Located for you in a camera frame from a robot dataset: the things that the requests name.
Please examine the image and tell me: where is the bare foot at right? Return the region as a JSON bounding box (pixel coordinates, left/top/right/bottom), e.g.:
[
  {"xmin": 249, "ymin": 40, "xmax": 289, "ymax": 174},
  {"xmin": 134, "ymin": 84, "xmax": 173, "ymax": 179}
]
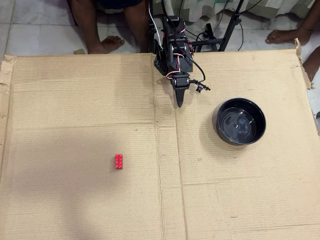
[{"xmin": 265, "ymin": 0, "xmax": 320, "ymax": 46}]

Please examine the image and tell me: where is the person's bare leg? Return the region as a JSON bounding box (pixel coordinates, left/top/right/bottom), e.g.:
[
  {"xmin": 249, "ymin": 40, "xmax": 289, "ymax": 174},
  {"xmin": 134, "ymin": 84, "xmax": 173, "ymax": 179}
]
[
  {"xmin": 301, "ymin": 45, "xmax": 320, "ymax": 82},
  {"xmin": 123, "ymin": 0, "xmax": 151, "ymax": 54},
  {"xmin": 66, "ymin": 0, "xmax": 126, "ymax": 55}
]

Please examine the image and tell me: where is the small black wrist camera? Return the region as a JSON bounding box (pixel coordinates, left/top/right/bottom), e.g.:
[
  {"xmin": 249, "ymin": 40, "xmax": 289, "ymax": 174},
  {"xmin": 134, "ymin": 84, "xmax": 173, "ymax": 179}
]
[{"xmin": 189, "ymin": 78, "xmax": 212, "ymax": 95}]

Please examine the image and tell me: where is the black round plastic bowl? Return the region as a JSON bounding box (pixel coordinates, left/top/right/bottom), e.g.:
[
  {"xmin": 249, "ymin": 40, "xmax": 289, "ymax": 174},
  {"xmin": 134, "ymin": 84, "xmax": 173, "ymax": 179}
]
[{"xmin": 212, "ymin": 97, "xmax": 267, "ymax": 147}]

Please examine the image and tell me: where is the black camera cable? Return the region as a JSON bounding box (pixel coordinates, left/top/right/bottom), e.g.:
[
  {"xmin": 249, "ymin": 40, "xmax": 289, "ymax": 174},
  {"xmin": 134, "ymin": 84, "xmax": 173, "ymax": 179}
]
[{"xmin": 183, "ymin": 41, "xmax": 207, "ymax": 83}]

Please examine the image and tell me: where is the black tripod stand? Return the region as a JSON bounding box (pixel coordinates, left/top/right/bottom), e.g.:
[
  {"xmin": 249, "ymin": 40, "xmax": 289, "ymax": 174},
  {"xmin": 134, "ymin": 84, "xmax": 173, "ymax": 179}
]
[{"xmin": 191, "ymin": 0, "xmax": 248, "ymax": 53}]

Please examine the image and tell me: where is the brown cardboard sheet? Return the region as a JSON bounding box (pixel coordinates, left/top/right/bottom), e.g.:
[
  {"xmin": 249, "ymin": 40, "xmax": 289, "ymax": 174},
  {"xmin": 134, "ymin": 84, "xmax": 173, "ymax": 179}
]
[{"xmin": 0, "ymin": 37, "xmax": 320, "ymax": 240}]

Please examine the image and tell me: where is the black floor cable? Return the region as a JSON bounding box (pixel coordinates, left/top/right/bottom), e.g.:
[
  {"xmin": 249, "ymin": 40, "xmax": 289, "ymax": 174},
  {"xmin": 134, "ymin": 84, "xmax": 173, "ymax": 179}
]
[{"xmin": 194, "ymin": 9, "xmax": 245, "ymax": 52}]

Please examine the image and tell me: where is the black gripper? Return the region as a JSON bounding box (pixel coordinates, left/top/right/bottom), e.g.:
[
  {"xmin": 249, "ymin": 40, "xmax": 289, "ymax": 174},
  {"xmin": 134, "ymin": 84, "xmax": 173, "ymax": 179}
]
[{"xmin": 170, "ymin": 72, "xmax": 192, "ymax": 109}]

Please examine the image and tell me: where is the red lego block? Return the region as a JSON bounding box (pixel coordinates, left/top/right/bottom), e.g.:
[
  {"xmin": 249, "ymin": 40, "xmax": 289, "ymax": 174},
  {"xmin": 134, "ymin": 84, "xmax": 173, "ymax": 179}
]
[{"xmin": 114, "ymin": 152, "xmax": 124, "ymax": 171}]

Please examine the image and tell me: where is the patterned bed cloth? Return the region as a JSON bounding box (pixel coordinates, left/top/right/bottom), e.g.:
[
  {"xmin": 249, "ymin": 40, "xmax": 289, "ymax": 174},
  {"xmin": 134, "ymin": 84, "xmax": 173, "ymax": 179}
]
[{"xmin": 151, "ymin": 0, "xmax": 319, "ymax": 24}]

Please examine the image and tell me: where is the white cable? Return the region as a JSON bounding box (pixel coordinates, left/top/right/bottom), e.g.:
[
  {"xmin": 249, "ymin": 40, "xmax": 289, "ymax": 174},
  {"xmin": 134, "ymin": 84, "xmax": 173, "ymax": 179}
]
[{"xmin": 147, "ymin": 0, "xmax": 164, "ymax": 46}]

